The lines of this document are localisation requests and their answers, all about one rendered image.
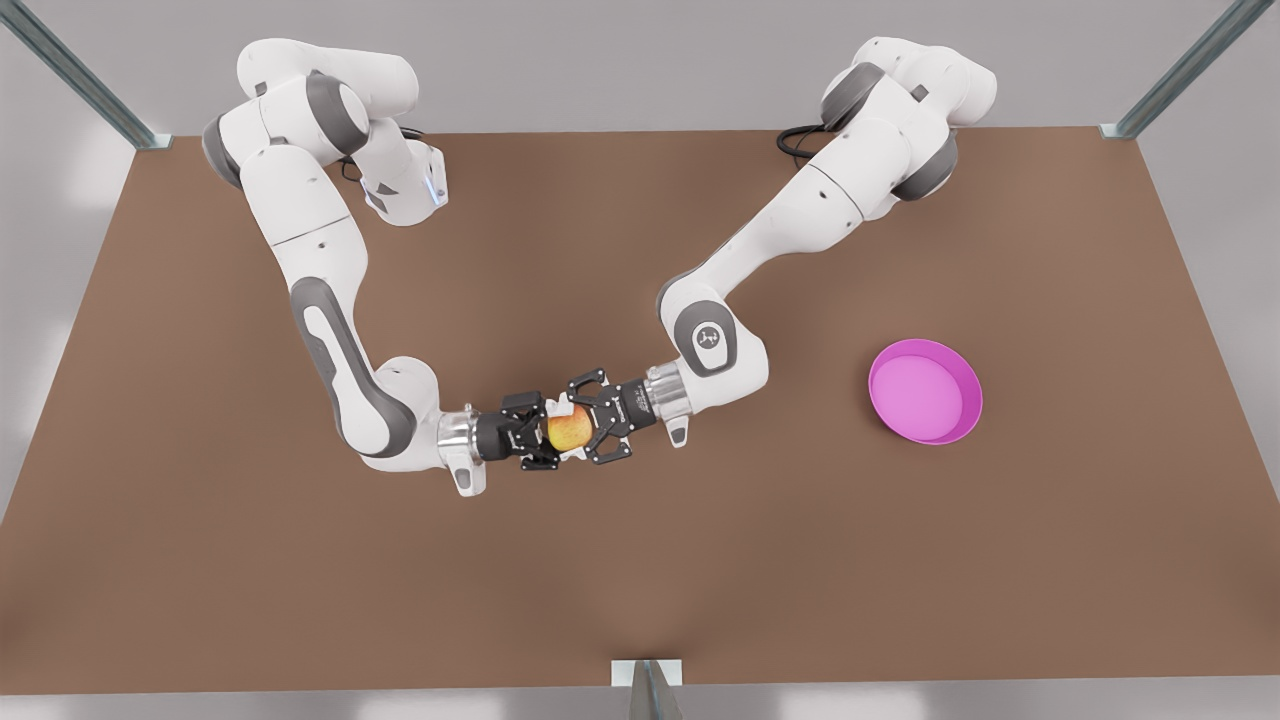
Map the black cable loop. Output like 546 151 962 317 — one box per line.
338 124 427 187
776 124 833 163

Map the pink bowl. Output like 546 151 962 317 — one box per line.
867 338 985 447

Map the yellow red apple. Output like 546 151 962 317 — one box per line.
546 405 594 453

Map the silver frame post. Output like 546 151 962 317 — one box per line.
1098 0 1277 140
0 0 172 152
611 659 685 720

